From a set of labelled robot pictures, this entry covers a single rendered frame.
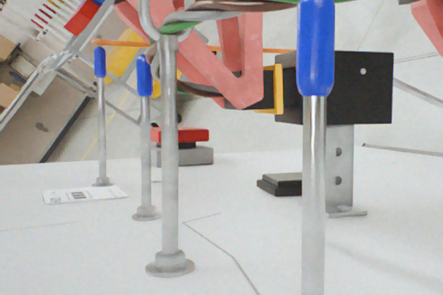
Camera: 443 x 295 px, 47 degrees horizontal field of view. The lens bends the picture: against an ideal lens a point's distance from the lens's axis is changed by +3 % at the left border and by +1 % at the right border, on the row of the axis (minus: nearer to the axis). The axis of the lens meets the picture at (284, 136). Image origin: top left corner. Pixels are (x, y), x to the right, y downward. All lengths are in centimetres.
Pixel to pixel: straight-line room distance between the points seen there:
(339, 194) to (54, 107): 818
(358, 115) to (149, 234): 12
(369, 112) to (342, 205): 5
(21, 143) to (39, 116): 46
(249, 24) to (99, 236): 12
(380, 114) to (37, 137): 815
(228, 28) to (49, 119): 813
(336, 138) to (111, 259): 14
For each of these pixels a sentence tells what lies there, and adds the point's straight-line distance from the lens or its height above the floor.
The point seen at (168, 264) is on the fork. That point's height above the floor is 119.
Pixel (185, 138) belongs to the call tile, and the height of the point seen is 111.
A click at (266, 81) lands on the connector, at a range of 26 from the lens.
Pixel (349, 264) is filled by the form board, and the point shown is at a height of 113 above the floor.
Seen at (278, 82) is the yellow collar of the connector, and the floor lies 117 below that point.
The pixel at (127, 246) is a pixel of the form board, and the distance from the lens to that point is 23.
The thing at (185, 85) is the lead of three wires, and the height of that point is 120.
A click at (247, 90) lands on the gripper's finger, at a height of 118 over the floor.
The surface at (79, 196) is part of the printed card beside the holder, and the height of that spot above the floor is 119.
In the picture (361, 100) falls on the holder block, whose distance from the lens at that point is 28.
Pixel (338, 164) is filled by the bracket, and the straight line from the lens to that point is 28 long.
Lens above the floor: 127
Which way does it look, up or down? 28 degrees down
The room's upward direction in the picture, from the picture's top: 52 degrees counter-clockwise
